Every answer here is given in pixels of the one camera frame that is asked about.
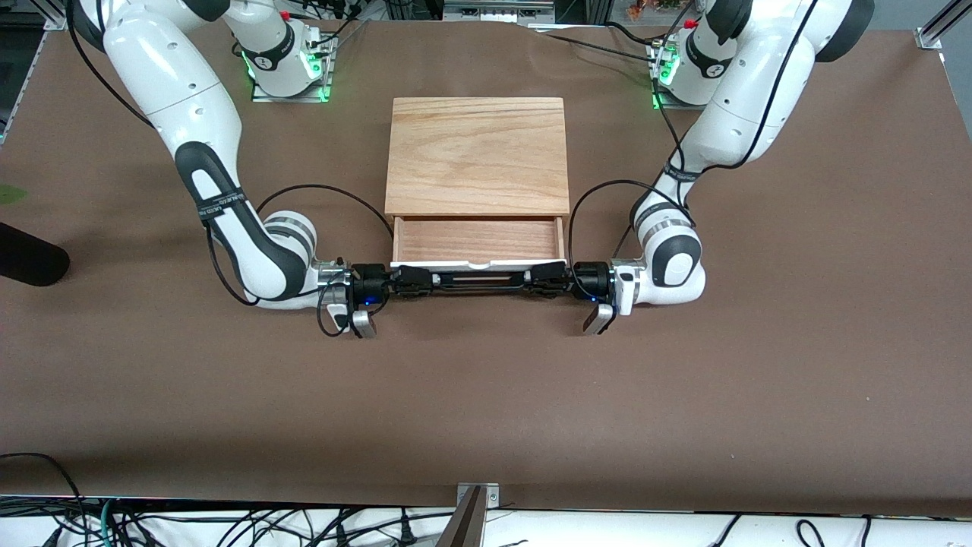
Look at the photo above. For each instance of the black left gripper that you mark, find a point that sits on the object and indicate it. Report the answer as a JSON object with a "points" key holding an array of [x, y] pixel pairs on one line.
{"points": [[587, 278]]}

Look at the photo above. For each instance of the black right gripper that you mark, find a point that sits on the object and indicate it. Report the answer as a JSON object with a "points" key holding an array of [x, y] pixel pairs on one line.
{"points": [[370, 278]]}

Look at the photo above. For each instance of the white-fronted wooden drawer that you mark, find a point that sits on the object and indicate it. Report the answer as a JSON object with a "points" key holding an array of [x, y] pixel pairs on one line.
{"points": [[478, 241]]}

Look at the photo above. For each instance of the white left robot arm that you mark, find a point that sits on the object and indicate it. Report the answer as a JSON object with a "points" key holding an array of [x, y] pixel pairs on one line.
{"points": [[752, 83]]}

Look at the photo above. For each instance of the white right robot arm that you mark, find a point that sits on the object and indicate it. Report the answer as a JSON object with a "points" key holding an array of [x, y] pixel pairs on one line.
{"points": [[182, 99]]}

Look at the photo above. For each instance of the wooden drawer cabinet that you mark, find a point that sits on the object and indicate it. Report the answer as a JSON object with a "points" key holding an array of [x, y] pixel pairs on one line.
{"points": [[477, 156]]}

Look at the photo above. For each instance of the brown table cover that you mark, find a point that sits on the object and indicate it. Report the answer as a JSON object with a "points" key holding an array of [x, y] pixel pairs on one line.
{"points": [[486, 380]]}

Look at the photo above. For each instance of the grey angled strut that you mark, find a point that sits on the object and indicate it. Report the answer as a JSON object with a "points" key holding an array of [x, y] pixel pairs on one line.
{"points": [[463, 528]]}

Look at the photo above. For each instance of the grey power strip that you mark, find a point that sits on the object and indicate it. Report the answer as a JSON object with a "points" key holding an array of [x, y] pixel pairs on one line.
{"points": [[497, 11]]}

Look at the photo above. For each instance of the black cylinder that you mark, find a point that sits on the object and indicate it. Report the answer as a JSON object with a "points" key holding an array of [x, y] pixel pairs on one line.
{"points": [[30, 258]]}

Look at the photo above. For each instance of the green leaf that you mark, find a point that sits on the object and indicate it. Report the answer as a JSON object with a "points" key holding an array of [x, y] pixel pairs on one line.
{"points": [[11, 194]]}

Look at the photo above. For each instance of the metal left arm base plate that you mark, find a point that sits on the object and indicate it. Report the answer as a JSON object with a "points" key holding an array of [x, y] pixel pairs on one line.
{"points": [[661, 97]]}

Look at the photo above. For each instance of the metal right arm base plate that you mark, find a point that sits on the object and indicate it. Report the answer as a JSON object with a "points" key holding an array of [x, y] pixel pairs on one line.
{"points": [[323, 83]]}

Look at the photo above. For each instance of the small metal bracket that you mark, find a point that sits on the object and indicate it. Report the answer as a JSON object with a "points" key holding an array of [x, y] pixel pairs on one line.
{"points": [[492, 495]]}

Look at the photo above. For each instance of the aluminium frame profile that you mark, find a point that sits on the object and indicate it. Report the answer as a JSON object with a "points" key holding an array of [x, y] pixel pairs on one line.
{"points": [[942, 26]]}

